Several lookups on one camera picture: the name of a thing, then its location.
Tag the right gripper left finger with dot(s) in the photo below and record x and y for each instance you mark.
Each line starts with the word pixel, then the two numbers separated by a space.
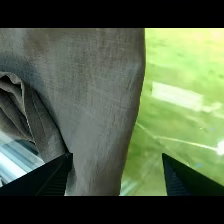
pixel 40 180

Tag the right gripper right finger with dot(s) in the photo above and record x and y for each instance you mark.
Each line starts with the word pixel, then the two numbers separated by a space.
pixel 190 181

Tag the brown pants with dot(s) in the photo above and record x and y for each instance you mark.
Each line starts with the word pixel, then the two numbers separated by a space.
pixel 90 100

